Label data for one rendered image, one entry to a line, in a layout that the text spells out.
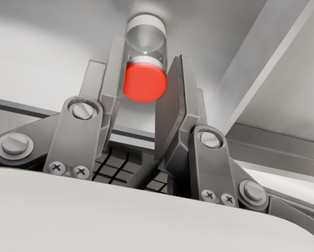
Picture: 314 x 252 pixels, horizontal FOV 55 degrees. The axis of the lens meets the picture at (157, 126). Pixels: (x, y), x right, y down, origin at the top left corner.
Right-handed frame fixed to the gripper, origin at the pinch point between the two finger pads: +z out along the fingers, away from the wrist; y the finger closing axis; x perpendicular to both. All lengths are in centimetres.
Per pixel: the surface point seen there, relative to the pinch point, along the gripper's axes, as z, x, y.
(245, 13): 5.7, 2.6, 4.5
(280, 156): 4.0, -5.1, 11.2
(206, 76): 5.7, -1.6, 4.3
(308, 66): 6.0, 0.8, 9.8
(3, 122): 39, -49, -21
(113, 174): 11.1, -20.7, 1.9
